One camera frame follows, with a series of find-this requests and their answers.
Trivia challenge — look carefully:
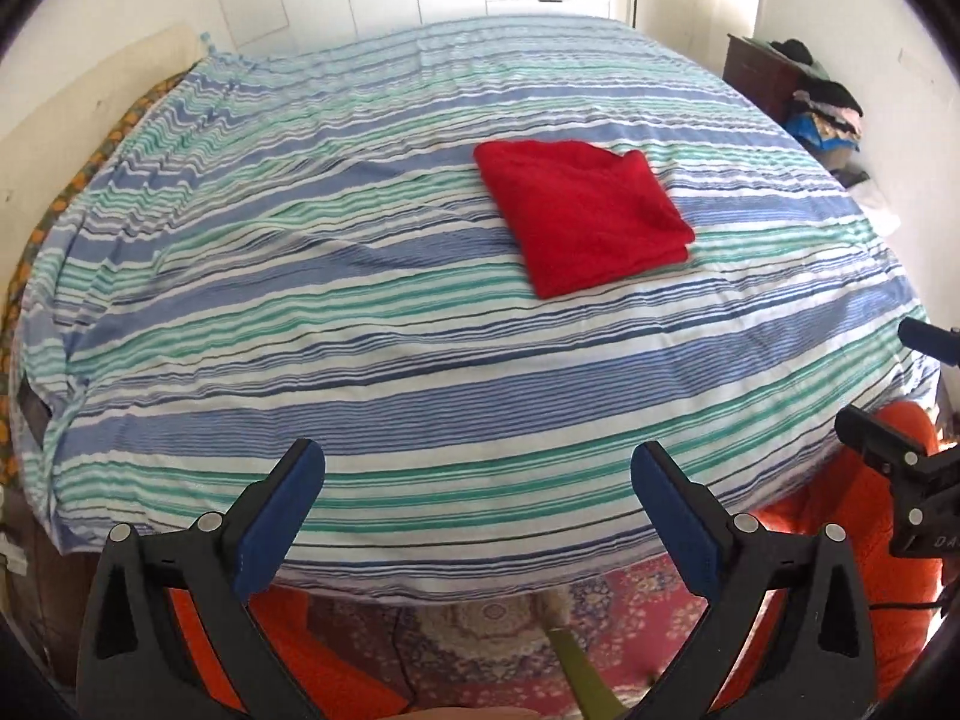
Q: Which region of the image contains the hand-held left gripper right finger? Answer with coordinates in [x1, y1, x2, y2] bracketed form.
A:
[622, 441, 878, 720]

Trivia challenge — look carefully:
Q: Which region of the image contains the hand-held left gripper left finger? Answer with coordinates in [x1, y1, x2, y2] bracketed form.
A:
[77, 437, 353, 720]

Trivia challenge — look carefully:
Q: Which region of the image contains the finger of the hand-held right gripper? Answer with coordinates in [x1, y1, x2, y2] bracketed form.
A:
[898, 317, 960, 370]
[835, 405, 942, 477]

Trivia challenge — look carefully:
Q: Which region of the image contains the red sweater with white rabbit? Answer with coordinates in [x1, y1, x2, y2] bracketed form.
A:
[474, 139, 696, 299]

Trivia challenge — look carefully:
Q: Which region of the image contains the pile of clothes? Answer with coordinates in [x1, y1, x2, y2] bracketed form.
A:
[772, 37, 863, 158]

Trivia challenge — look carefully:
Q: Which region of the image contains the person's left hand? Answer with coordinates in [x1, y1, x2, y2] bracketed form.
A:
[405, 704, 542, 720]

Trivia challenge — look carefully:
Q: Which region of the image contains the orange fleece clothing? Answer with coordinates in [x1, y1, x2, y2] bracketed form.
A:
[161, 401, 960, 720]

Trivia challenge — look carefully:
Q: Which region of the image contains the white cloth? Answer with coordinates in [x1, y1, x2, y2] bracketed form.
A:
[853, 175, 902, 235]

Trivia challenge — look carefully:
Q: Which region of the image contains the patterned pink rug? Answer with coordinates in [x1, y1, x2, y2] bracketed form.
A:
[300, 551, 721, 720]

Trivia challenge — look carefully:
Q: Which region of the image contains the blue green striped bed cover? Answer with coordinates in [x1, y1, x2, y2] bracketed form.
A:
[15, 15, 942, 605]

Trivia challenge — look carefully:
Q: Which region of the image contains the dark wooden dresser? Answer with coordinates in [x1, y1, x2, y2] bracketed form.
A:
[724, 34, 807, 128]

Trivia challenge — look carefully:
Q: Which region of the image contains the orange floral bed sheet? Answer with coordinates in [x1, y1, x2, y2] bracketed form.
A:
[0, 75, 196, 496]

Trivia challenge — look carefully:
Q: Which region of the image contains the cream headboard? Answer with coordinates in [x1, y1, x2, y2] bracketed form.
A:
[0, 24, 211, 203]

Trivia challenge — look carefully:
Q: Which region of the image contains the green handle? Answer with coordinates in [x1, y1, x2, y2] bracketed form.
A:
[540, 591, 635, 720]

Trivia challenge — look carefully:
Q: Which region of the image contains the dark wooden bed frame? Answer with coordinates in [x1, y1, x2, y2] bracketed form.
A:
[4, 495, 85, 683]

